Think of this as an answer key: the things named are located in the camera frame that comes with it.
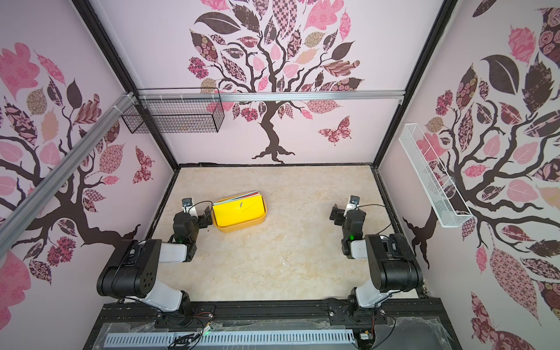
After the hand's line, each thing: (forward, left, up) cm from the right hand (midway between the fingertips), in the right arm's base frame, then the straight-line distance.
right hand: (345, 207), depth 94 cm
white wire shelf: (-11, -29, +18) cm, 36 cm away
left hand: (-1, +65, +1) cm, 65 cm away
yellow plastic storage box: (-7, +53, -4) cm, 53 cm away
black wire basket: (+33, +75, +28) cm, 87 cm away
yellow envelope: (0, +45, +1) cm, 45 cm away
